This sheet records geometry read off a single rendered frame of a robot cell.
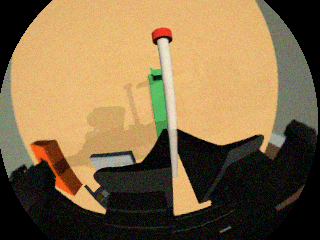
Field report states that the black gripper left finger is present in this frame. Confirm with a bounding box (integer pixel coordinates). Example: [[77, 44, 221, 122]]
[[93, 129, 175, 208]]

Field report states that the grey tapered pin with red cap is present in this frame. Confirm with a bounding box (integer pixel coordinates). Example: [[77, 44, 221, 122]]
[[151, 28, 179, 179]]

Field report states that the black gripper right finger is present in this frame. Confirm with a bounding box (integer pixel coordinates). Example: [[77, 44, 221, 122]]
[[177, 129, 265, 204]]

